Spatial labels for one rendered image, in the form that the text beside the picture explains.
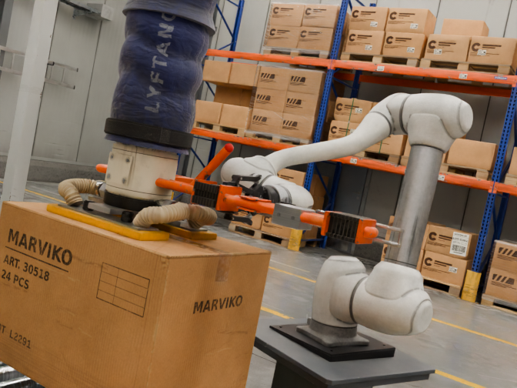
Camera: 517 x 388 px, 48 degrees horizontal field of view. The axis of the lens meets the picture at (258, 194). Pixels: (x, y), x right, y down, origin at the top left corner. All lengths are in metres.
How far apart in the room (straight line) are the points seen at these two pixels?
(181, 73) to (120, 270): 0.50
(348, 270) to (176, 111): 0.79
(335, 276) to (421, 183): 0.40
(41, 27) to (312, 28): 5.67
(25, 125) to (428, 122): 3.44
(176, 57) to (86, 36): 11.39
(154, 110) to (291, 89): 8.15
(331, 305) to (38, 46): 3.40
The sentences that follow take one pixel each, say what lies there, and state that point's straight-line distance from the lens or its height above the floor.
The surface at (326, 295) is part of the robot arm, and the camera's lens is 1.92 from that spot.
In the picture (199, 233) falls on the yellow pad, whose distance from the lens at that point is 1.51.
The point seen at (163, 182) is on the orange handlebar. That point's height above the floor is 1.20.
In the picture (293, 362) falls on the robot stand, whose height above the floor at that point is 0.74.
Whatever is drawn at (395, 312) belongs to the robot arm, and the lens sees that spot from 1.78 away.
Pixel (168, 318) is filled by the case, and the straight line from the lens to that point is 1.28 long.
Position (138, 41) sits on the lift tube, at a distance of 1.50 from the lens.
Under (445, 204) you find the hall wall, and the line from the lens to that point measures 9.82.
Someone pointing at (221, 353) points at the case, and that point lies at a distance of 1.49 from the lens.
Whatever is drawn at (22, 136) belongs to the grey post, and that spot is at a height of 1.11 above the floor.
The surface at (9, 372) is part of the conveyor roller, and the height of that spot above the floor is 0.54.
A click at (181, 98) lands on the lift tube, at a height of 1.41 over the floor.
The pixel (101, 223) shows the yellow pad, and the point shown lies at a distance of 1.44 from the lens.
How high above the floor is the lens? 1.31
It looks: 3 degrees down
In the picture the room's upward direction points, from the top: 11 degrees clockwise
